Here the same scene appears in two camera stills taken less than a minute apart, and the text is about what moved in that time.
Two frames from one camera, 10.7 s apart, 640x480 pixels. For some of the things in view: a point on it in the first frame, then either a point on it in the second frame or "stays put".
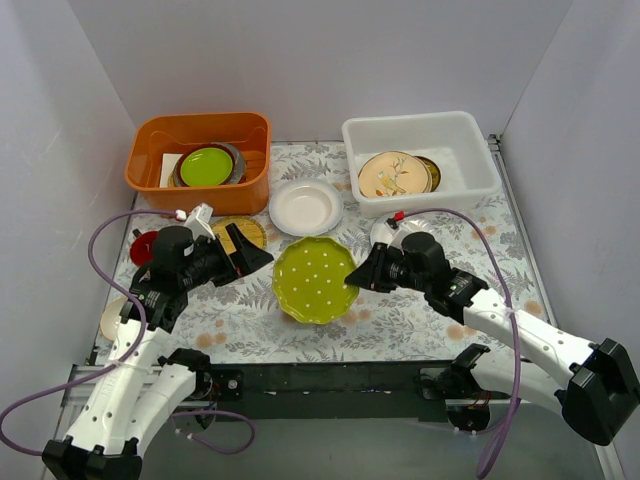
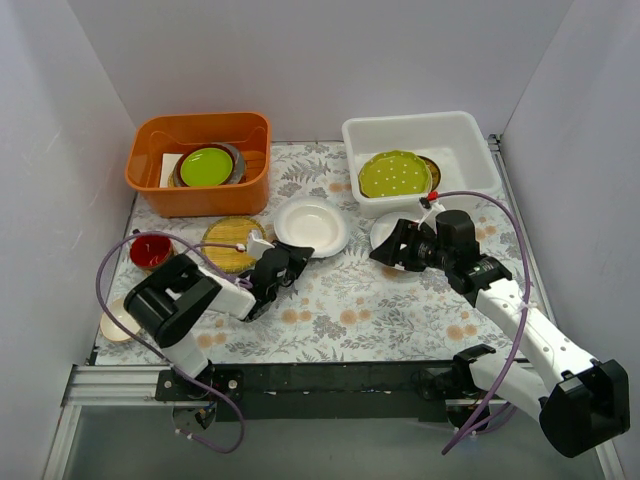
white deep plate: (305, 207) to (314, 222)
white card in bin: (168, 162) stays put
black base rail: (321, 391) stays put
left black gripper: (232, 259) to (286, 261)
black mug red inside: (141, 251) stays put
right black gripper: (379, 269) to (406, 246)
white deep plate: (407, 224) stays put
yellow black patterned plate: (435, 174) stays put
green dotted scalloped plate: (308, 280) to (395, 174)
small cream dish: (110, 319) stays put
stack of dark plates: (237, 172) stays put
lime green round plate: (206, 167) stays put
